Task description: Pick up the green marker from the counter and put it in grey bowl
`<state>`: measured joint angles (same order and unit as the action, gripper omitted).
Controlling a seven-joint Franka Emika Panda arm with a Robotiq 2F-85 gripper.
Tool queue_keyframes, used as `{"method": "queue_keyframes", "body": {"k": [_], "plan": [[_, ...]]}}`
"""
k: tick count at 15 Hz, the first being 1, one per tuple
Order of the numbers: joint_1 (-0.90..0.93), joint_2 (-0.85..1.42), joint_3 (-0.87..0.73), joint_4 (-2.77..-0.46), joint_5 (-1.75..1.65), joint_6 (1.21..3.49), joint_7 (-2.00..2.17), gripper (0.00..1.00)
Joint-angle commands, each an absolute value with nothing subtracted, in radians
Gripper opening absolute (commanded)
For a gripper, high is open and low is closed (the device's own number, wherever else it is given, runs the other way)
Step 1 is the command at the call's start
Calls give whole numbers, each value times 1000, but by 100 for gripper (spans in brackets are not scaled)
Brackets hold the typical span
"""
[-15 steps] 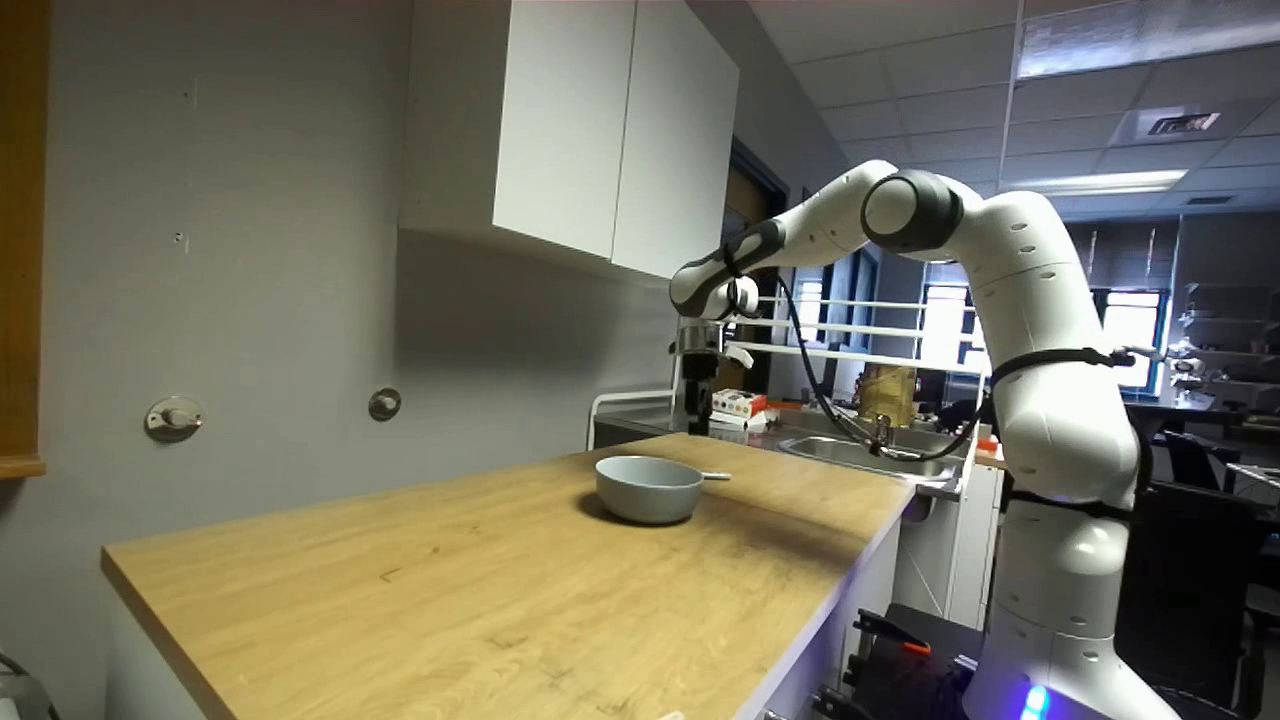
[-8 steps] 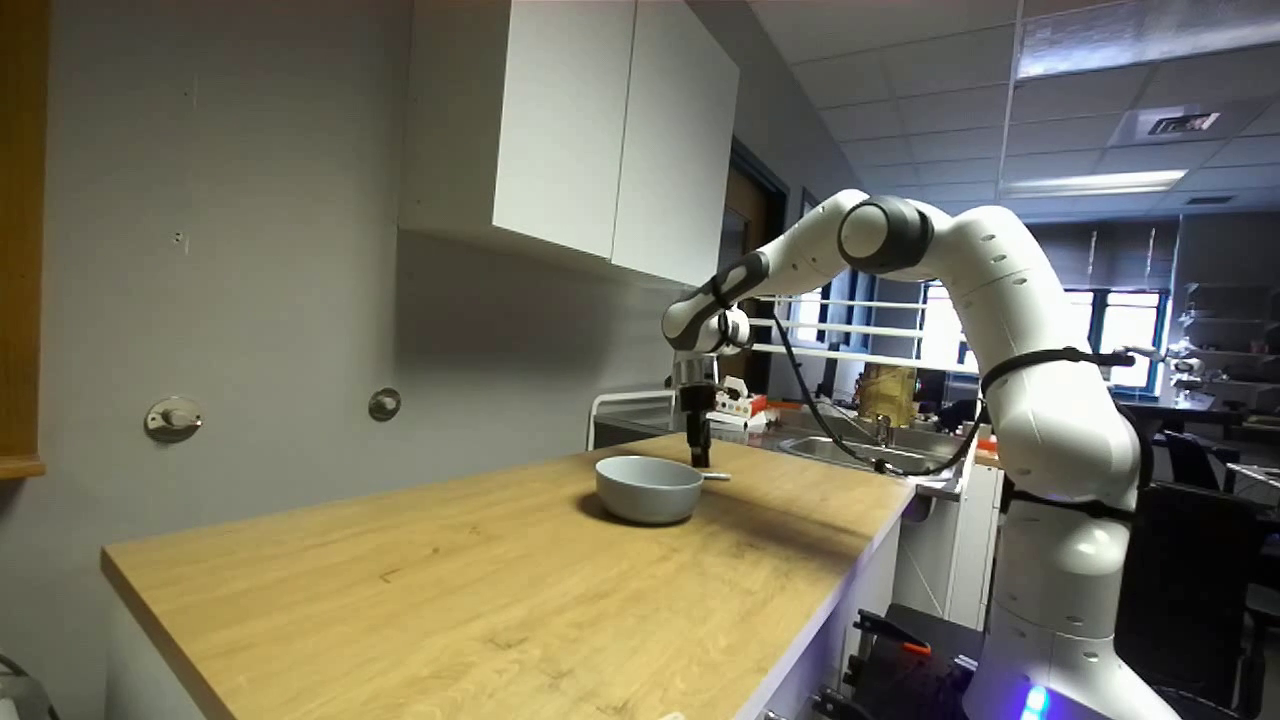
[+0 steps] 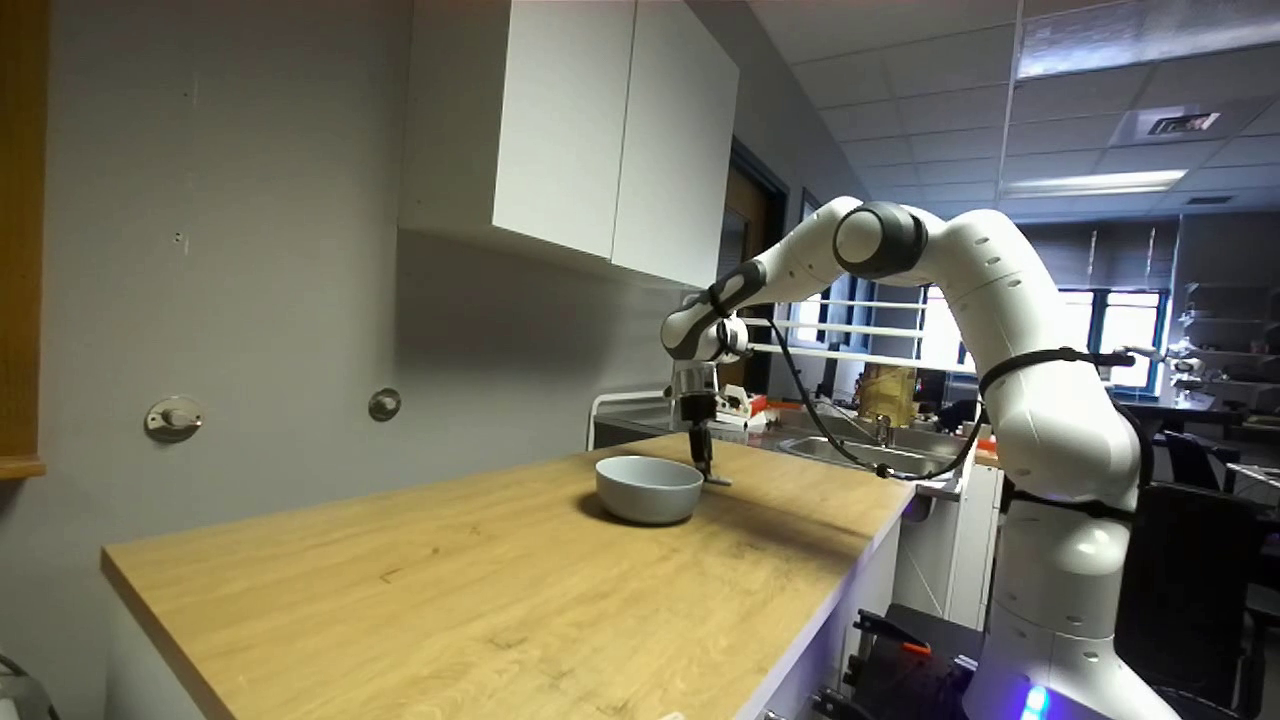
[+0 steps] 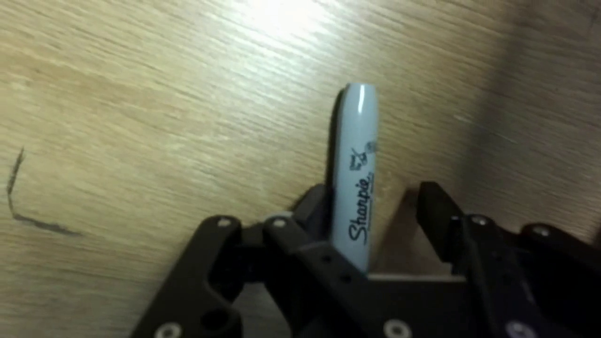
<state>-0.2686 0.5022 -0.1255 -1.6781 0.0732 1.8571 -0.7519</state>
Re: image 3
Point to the wood framed whiteboard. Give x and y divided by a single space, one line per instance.
22 241

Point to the grey bowl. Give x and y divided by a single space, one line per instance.
648 489

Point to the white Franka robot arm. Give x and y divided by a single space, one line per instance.
1054 424

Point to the rectangular ceiling light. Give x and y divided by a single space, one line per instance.
1096 183

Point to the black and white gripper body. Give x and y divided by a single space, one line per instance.
694 391

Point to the grey dish rack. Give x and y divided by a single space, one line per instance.
625 408

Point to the white cabinet door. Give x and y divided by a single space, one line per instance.
563 121
679 147

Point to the black office chair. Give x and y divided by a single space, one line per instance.
1192 585

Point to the black and red base box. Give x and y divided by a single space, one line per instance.
900 666

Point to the ceiling air vent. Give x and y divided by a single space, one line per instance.
1182 121

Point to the round wall outlet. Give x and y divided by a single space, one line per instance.
387 404
169 416

